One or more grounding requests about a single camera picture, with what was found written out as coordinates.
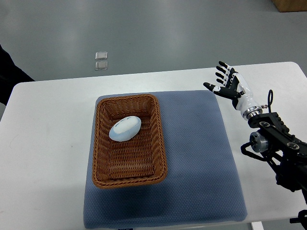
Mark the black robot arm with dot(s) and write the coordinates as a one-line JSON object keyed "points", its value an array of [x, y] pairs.
{"points": [[273, 144]]}

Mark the brown wicker basket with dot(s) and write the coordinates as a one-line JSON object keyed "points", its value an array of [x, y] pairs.
{"points": [[138, 161]]}

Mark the blue quilted mat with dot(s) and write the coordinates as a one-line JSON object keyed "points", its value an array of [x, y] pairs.
{"points": [[202, 184]]}

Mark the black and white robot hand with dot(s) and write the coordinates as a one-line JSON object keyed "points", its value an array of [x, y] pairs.
{"points": [[234, 87]]}

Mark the cardboard box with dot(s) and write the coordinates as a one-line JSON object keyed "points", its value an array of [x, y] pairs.
{"points": [[290, 5]]}

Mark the person in black clothing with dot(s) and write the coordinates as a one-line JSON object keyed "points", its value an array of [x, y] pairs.
{"points": [[10, 75]]}

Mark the light blue plush toy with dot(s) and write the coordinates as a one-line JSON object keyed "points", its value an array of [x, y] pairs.
{"points": [[125, 129]]}

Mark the upper floor socket plate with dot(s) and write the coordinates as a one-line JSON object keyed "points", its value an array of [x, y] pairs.
{"points": [[101, 55]]}

